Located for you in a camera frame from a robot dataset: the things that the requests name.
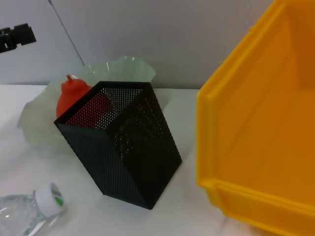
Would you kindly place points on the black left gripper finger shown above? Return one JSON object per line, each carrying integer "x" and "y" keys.
{"x": 23, "y": 35}

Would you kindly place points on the red-orange toy orange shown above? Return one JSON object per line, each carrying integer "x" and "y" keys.
{"x": 71, "y": 91}

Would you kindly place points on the clear green-label water bottle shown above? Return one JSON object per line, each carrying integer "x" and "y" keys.
{"x": 46, "y": 199}

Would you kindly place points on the pale green glass fruit plate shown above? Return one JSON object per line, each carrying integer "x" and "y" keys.
{"x": 39, "y": 127}

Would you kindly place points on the black mesh pen holder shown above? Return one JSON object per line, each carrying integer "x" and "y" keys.
{"x": 128, "y": 167}

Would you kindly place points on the yellow plastic bin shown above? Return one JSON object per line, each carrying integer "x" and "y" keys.
{"x": 258, "y": 123}

